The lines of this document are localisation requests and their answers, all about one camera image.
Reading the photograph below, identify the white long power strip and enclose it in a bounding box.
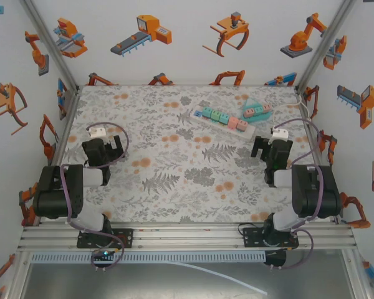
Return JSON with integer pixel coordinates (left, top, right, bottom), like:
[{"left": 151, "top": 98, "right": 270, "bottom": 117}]
[{"left": 189, "top": 106, "right": 257, "bottom": 140}]

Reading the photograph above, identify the teal triangular power strip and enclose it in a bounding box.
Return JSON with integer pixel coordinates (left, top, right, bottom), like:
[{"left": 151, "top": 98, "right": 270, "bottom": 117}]
[{"left": 239, "top": 98, "right": 274, "bottom": 125}]

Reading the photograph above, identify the floral table mat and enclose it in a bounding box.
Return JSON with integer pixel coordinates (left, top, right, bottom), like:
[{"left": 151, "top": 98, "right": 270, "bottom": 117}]
[{"left": 54, "top": 84, "right": 335, "bottom": 224}]

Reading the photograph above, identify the small circuit board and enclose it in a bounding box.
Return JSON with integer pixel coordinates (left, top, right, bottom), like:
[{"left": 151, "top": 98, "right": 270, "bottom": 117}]
[{"left": 91, "top": 248, "right": 117, "bottom": 266}]

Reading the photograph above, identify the black electronics box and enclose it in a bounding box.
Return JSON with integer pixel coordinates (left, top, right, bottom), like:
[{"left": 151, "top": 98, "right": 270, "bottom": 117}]
[{"left": 263, "top": 250, "right": 287, "bottom": 268}]

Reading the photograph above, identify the grey metal shelf panel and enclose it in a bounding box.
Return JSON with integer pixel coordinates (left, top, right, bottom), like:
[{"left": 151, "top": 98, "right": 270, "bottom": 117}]
[{"left": 18, "top": 263, "right": 362, "bottom": 299}]

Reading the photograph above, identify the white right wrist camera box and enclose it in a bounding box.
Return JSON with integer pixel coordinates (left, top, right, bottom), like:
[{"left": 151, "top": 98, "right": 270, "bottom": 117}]
[{"left": 269, "top": 125, "right": 290, "bottom": 141}]

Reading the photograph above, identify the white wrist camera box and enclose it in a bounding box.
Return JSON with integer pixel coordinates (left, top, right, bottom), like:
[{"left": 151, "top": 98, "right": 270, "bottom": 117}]
[
  {"left": 86, "top": 126, "right": 108, "bottom": 140},
  {"left": 269, "top": 125, "right": 290, "bottom": 141}
]

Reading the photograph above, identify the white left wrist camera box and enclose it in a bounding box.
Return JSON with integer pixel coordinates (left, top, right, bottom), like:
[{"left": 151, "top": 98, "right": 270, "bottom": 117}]
[{"left": 86, "top": 126, "right": 108, "bottom": 140}]

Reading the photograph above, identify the aluminium side rail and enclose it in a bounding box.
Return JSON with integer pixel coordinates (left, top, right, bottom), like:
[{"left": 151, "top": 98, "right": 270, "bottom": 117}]
[
  {"left": 48, "top": 87, "right": 82, "bottom": 168},
  {"left": 294, "top": 87, "right": 340, "bottom": 224}
]

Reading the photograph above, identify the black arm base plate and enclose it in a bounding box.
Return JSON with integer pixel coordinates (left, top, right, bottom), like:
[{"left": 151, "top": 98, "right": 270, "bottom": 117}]
[
  {"left": 242, "top": 227, "right": 300, "bottom": 250},
  {"left": 77, "top": 228, "right": 135, "bottom": 249}
]

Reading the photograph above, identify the aluminium front rail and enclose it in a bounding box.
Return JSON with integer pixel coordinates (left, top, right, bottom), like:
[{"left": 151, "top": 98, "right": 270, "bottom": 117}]
[{"left": 17, "top": 222, "right": 359, "bottom": 252}]

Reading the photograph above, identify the aluminium frame post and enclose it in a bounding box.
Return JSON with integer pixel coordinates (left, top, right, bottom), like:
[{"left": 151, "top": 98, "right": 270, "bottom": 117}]
[
  {"left": 20, "top": 0, "right": 81, "bottom": 94},
  {"left": 294, "top": 0, "right": 359, "bottom": 94}
]

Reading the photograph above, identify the white slotted cable duct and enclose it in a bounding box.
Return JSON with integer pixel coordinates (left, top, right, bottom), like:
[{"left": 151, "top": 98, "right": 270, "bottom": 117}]
[{"left": 29, "top": 251, "right": 267, "bottom": 264}]

